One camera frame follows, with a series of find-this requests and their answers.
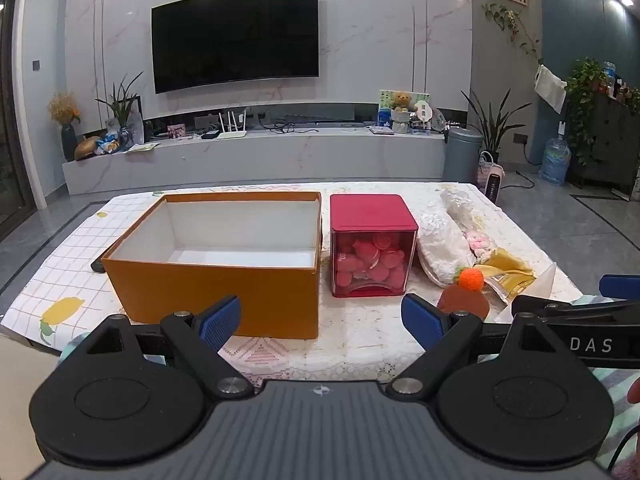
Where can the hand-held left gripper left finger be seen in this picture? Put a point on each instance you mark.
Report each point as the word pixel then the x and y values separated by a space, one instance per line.
pixel 220 321

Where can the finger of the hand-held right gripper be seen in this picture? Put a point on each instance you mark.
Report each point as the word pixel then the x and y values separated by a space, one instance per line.
pixel 620 286
pixel 560 306

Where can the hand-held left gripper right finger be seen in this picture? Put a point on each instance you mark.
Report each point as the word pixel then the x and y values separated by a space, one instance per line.
pixel 422 322

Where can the orange cardboard box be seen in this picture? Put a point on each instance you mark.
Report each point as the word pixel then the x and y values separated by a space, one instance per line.
pixel 210 295

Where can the white plastic bag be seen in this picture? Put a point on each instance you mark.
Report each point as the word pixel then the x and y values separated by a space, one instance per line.
pixel 442 250

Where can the pink white crochet toy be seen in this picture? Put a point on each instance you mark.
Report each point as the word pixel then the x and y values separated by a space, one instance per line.
pixel 479 245

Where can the teal printed cloth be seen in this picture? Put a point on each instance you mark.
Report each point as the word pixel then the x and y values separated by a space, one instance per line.
pixel 617 385

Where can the yellow packet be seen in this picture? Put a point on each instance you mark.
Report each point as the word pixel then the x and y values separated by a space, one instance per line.
pixel 505 267

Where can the red storage box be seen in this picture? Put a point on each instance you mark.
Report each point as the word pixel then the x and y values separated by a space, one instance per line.
pixel 372 220

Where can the small space heater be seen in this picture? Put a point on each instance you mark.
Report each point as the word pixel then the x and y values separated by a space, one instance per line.
pixel 495 187

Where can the blue water jug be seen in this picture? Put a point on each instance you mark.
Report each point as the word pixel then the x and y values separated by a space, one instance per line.
pixel 555 162

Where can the dark sideboard cabinet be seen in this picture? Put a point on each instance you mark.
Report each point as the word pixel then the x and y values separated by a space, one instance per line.
pixel 612 135

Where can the pink basket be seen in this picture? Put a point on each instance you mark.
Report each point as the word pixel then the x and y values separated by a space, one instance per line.
pixel 484 165

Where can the printed tablecloth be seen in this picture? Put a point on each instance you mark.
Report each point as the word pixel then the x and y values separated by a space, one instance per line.
pixel 65 265

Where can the white marble TV cabinet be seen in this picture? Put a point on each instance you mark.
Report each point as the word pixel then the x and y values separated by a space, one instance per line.
pixel 280 160

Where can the grey trash can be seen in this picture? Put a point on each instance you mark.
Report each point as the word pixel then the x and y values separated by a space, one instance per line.
pixel 462 155

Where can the white router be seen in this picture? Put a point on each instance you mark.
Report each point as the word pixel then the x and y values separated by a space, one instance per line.
pixel 230 132

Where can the paper sheet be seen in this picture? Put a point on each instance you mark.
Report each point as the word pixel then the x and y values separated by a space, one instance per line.
pixel 142 147

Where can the long-leaf potted plant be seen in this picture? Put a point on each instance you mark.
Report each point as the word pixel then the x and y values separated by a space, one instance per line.
pixel 492 120

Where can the ivy plant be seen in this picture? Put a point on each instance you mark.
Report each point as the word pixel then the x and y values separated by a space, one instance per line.
pixel 585 90

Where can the white hanging cloth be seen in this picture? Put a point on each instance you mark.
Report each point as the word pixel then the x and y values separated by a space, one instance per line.
pixel 550 87

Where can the gold ornament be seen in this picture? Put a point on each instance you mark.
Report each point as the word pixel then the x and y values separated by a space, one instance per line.
pixel 87 147

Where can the teddy bear plush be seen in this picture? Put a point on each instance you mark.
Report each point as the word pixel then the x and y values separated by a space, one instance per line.
pixel 401 102

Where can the green card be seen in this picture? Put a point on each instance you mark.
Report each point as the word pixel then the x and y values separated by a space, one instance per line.
pixel 420 96

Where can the green potted grass plant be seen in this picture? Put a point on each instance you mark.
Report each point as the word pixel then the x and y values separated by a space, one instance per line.
pixel 120 105

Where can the vase with yellow flowers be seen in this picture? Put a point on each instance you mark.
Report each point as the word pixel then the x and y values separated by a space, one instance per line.
pixel 65 120

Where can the hanging vine plant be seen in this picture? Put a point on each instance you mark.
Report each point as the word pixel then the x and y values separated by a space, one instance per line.
pixel 515 30

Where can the black television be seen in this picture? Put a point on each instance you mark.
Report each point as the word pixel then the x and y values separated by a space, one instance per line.
pixel 235 37

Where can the glass sliding door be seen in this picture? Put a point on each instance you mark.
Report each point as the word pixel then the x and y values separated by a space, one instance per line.
pixel 10 110

